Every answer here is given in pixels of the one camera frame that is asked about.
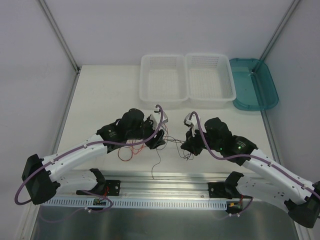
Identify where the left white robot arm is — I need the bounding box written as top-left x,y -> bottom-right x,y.
14,105 -> 168,205

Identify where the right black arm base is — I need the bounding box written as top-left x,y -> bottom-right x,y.
207,182 -> 241,200

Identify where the black thin wire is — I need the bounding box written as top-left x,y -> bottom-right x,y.
151,128 -> 186,180

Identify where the teal plastic tray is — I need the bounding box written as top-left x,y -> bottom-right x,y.
229,58 -> 279,112

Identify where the slotted white cable duct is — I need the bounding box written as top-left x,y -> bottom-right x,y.
42,197 -> 227,211

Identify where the left white perforated basket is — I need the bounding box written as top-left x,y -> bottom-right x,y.
139,54 -> 188,110

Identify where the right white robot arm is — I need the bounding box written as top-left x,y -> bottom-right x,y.
181,112 -> 320,229

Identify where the right white perforated basket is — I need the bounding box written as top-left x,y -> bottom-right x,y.
184,53 -> 237,109

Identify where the white perforated basket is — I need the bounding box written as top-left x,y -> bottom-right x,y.
184,53 -> 237,109
139,54 -> 188,110

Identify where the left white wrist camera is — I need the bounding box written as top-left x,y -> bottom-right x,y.
149,107 -> 169,130

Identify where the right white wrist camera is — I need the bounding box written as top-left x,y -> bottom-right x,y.
183,111 -> 202,137

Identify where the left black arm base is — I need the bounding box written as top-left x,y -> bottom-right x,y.
100,180 -> 121,197

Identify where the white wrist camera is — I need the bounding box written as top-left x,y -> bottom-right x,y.
149,107 -> 169,130
183,111 -> 202,137

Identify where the dark brown thin wire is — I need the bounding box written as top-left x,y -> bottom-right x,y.
174,143 -> 196,162

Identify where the aluminium mounting rail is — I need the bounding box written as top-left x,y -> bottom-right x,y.
49,169 -> 301,201

